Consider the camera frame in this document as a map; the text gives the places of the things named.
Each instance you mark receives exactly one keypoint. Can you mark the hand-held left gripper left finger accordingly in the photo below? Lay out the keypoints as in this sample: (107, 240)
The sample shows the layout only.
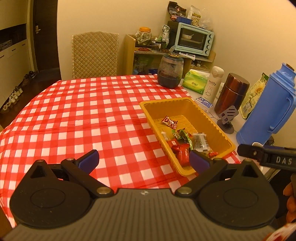
(89, 160)

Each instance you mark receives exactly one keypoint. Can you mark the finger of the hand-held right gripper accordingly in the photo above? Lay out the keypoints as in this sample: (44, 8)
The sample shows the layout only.
(279, 148)
(248, 151)

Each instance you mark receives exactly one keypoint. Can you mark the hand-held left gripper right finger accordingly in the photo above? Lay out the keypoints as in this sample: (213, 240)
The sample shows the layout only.
(198, 161)

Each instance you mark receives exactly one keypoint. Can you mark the small red twisted candy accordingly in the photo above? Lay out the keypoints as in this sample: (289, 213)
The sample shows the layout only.
(212, 154)

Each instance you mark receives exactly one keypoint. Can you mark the large shiny red snack packet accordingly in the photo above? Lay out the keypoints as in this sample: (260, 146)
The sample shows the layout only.
(182, 155)

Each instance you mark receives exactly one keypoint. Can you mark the clear seaweed snack packet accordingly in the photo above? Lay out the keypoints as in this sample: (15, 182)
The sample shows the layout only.
(200, 141)

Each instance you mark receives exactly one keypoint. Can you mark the green white candy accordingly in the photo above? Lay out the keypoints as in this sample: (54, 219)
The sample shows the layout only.
(186, 138)

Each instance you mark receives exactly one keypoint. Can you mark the red snack packet white label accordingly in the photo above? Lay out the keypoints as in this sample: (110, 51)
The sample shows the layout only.
(175, 143)

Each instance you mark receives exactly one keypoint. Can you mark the yellow green snack packet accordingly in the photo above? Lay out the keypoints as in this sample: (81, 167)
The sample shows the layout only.
(175, 134)

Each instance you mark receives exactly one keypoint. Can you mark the red twisted candy white print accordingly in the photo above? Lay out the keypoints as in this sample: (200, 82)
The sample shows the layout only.
(170, 121)

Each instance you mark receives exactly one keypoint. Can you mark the yellow plastic tray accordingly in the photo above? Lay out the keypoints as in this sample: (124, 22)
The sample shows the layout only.
(182, 107)

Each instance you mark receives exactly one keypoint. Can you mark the person's right hand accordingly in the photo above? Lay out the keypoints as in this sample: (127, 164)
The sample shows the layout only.
(291, 199)

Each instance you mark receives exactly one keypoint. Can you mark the blue thermos jug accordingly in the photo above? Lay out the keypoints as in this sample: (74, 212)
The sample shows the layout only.
(266, 111)

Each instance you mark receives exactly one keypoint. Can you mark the grey phone stand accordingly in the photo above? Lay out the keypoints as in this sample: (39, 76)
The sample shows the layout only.
(229, 113)

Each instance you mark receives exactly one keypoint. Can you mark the red checkered tablecloth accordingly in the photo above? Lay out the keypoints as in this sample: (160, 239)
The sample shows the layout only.
(81, 115)

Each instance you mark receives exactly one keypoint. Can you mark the yellow green flower bag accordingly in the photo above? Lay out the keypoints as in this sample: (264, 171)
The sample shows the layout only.
(253, 95)

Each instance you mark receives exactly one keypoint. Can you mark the small blue white box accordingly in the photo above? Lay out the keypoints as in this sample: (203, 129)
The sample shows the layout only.
(204, 104)

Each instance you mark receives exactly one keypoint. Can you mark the brown metal thermos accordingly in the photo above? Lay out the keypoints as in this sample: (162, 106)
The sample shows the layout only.
(231, 92)

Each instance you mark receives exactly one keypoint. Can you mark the red printed clothing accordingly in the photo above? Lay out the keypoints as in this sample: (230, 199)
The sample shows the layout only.
(284, 233)

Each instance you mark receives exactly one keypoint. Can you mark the white rabbit print bottle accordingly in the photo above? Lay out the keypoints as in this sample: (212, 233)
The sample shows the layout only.
(211, 85)

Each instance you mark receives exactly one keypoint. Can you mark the green tissue pack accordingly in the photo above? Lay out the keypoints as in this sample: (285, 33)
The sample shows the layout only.
(194, 83)

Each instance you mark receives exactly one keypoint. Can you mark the glass jar dark contents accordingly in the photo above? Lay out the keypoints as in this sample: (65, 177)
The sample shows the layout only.
(170, 71)

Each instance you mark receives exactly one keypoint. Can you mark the row of shoes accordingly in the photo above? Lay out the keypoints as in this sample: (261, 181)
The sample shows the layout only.
(13, 95)

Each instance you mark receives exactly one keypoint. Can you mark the beige quilted chair back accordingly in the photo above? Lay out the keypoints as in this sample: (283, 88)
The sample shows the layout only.
(94, 55)

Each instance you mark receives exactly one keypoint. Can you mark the wooden shelf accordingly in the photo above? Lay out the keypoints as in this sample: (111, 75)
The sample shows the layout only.
(129, 53)

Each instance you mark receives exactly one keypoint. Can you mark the light blue toaster oven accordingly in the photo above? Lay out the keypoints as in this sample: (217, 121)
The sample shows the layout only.
(208, 41)

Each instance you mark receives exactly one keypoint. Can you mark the white cabinet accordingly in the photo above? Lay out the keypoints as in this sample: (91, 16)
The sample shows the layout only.
(13, 60)

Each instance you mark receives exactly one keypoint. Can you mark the white bowl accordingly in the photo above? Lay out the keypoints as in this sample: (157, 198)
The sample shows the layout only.
(188, 36)

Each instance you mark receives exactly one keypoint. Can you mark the dark door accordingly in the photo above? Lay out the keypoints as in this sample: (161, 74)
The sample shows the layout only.
(46, 41)

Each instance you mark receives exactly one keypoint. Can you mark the green silver bag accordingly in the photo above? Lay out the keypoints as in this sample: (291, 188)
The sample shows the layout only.
(165, 32)

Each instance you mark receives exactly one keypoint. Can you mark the plastic jar orange lid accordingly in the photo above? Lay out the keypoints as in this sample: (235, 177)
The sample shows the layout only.
(143, 37)

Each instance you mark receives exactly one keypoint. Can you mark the clear plastic bag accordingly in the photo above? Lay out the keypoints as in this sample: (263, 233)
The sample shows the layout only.
(206, 18)

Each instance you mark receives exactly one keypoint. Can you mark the clear jar of nuts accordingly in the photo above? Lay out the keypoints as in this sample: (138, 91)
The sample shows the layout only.
(196, 19)

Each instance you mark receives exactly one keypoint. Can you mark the blue plastic basket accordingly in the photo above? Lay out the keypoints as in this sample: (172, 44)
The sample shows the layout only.
(182, 20)

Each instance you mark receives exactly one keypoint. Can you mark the dark snack bags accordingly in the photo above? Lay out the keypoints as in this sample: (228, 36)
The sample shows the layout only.
(177, 9)

